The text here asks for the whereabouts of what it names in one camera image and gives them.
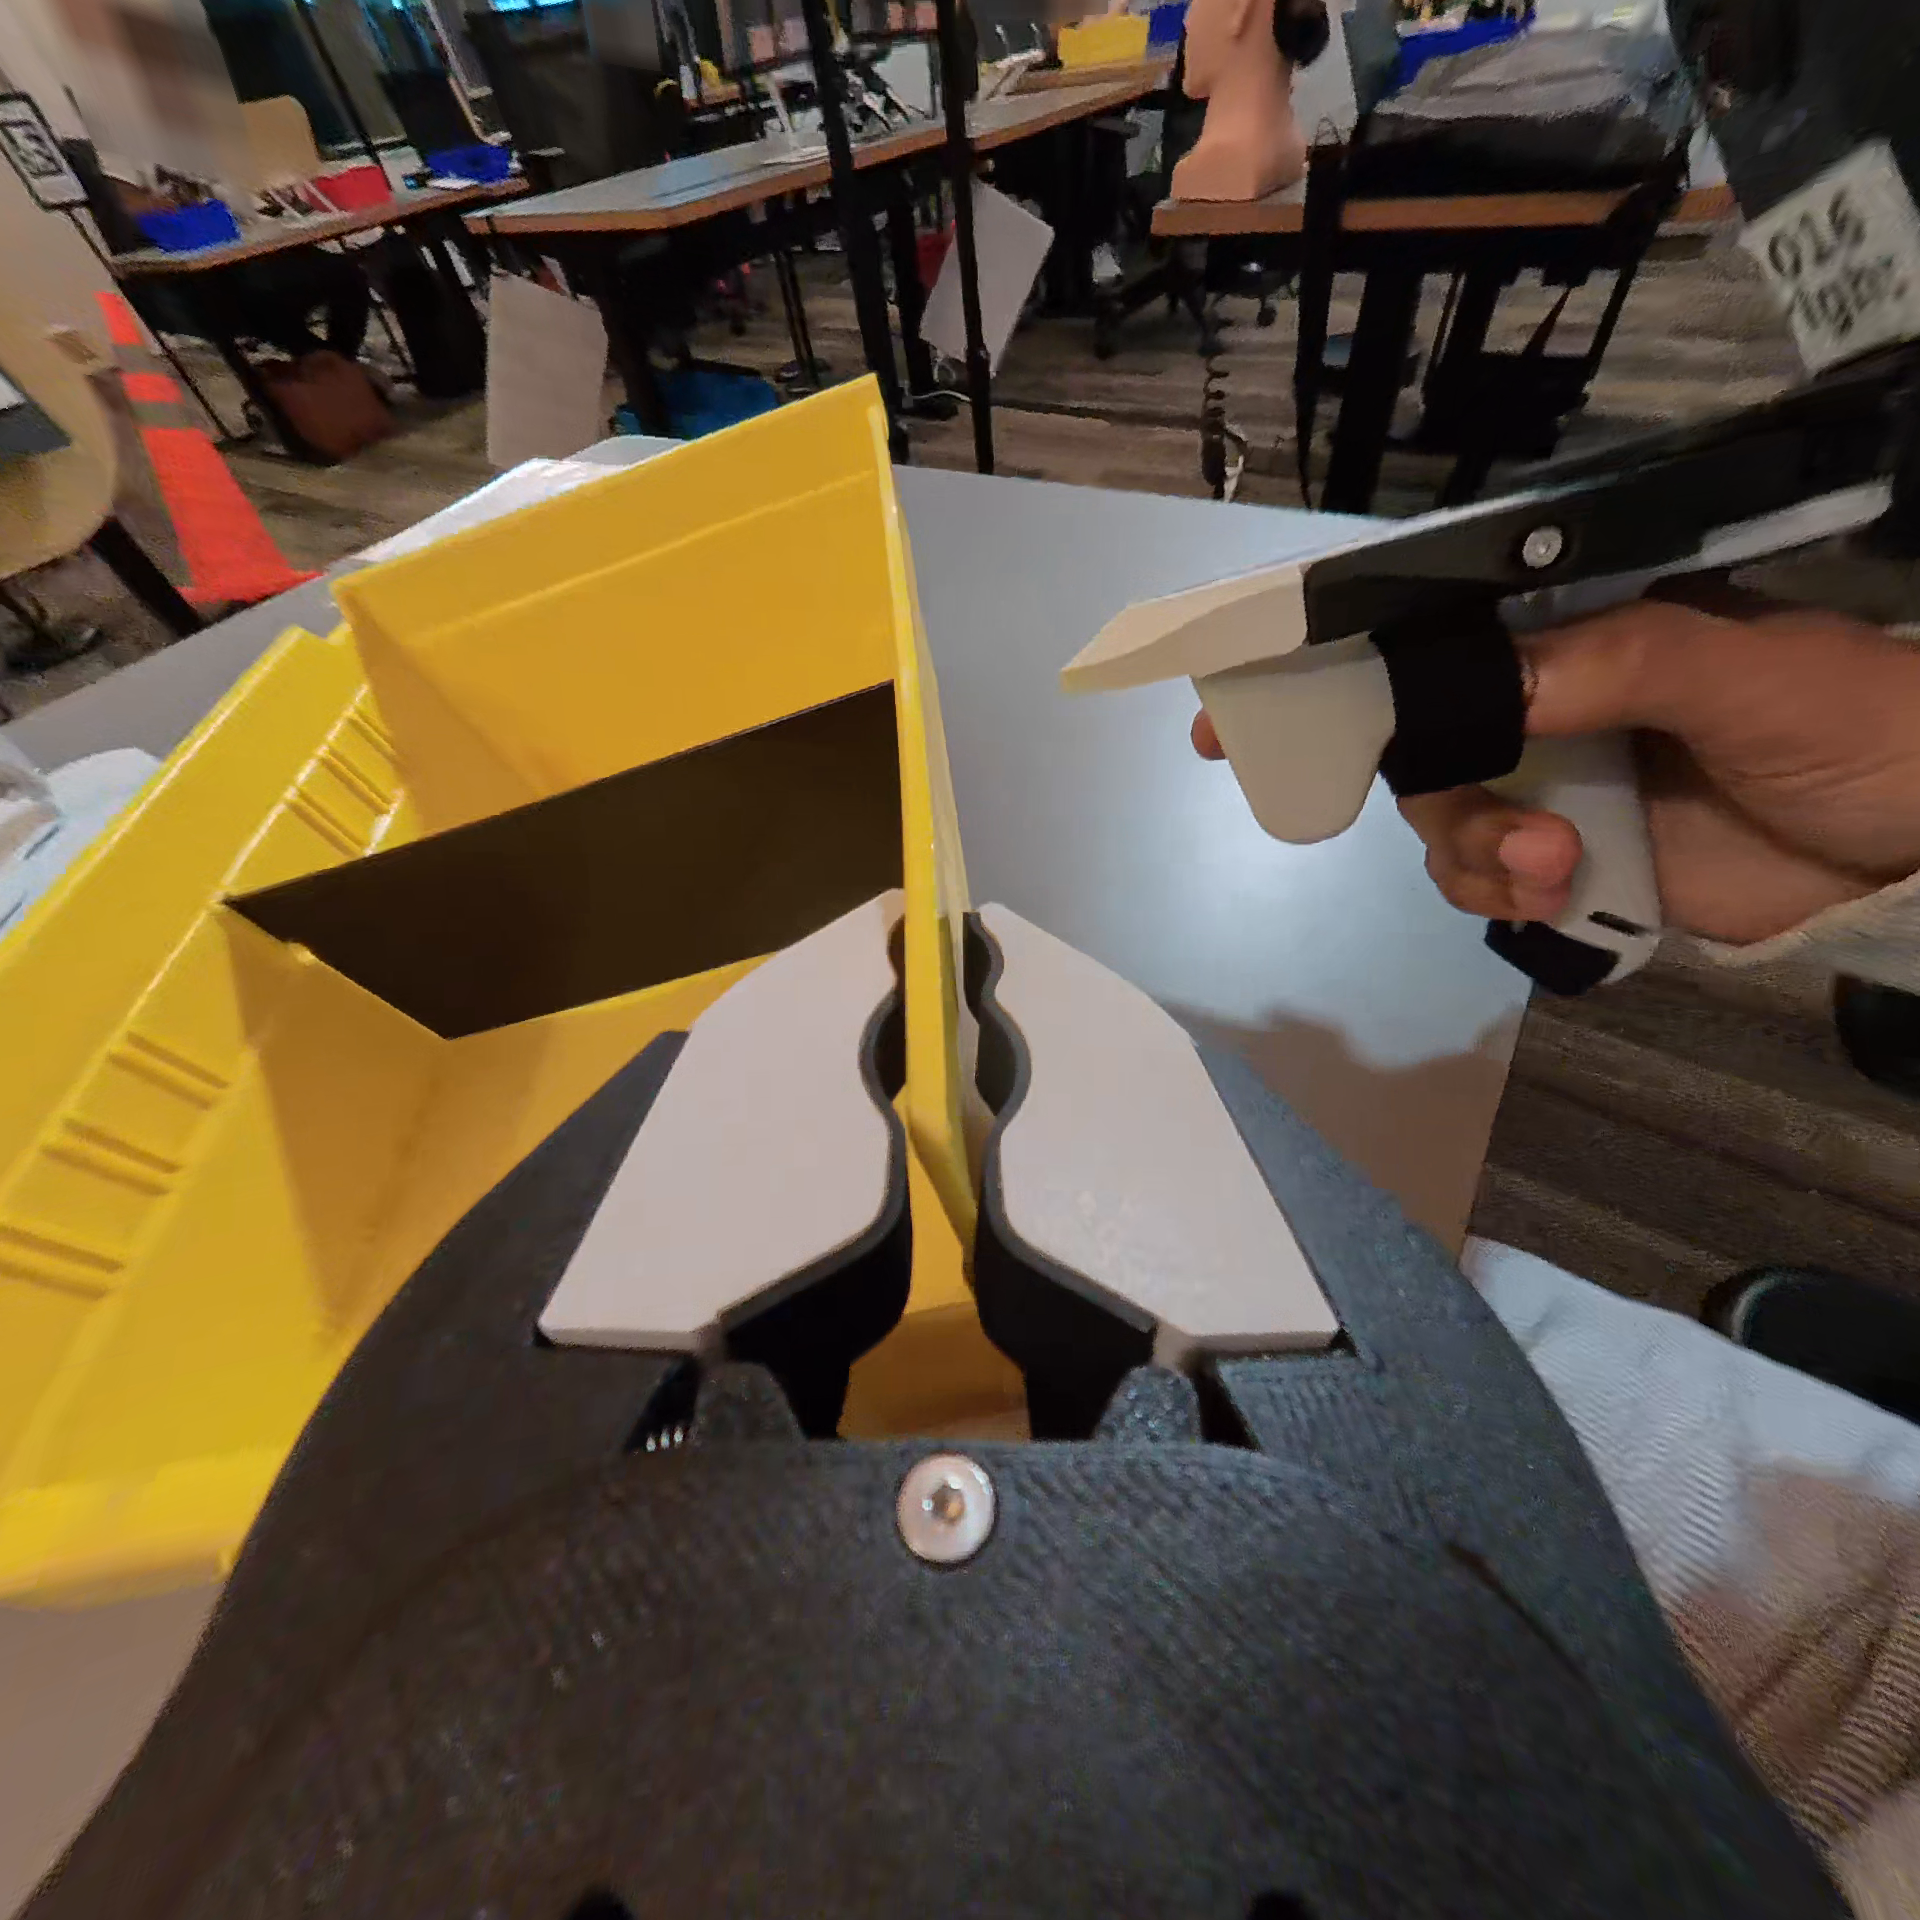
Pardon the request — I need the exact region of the person's dark shoe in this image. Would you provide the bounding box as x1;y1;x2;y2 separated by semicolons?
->
1702;1267;1920;1421

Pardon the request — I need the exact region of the black stand pole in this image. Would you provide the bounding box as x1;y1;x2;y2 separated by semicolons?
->
806;0;912;465
931;0;1002;476

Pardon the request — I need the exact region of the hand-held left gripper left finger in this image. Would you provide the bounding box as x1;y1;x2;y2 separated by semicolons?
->
535;889;918;1441

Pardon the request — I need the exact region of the beige chair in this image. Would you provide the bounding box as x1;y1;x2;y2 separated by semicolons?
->
0;353;203;671

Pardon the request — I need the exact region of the black bin divider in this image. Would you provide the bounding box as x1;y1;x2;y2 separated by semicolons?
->
224;683;906;1040

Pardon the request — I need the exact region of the person's right hand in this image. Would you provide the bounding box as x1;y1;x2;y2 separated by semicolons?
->
1191;601;1920;949

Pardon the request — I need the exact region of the beige mannequin head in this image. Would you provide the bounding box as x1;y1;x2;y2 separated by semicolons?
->
1165;0;1352;206

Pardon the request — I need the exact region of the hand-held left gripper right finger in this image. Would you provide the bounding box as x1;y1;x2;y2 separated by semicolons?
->
964;900;1341;1441

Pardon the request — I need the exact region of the yellow plastic bin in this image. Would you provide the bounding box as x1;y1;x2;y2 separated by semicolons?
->
0;374;1037;1609

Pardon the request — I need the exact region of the brown bag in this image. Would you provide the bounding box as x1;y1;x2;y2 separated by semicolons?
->
254;349;396;461

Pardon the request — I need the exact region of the table with small bins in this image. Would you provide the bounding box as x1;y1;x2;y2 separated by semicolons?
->
111;172;533;452

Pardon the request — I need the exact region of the white cloth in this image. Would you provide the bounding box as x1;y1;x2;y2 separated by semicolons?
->
0;734;99;932

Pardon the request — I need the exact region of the wood-edged table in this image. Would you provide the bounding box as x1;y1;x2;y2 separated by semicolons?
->
1152;180;1741;520

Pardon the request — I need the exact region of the printed tag sign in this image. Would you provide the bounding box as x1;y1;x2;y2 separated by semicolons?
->
0;92;74;211

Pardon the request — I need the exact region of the black bag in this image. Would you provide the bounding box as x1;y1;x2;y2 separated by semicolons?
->
1349;30;1697;199

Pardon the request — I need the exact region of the blue bag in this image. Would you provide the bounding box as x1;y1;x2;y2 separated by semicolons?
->
647;364;781;440

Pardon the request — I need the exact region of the person's pale knit clothing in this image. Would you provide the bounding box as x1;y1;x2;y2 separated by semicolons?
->
1462;1236;1920;1920

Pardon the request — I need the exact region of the long grey-topped table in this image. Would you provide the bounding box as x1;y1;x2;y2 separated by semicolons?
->
468;66;1179;440

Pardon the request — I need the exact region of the orange traffic cone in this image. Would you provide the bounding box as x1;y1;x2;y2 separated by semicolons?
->
92;293;320;611

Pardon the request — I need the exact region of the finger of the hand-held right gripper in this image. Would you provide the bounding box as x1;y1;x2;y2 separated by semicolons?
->
1062;476;1596;696

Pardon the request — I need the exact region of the person's right forearm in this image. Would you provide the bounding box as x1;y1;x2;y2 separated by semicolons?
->
1686;863;1920;970

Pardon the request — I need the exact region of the white board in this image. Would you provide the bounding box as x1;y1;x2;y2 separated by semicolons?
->
918;184;1056;371
483;274;609;471

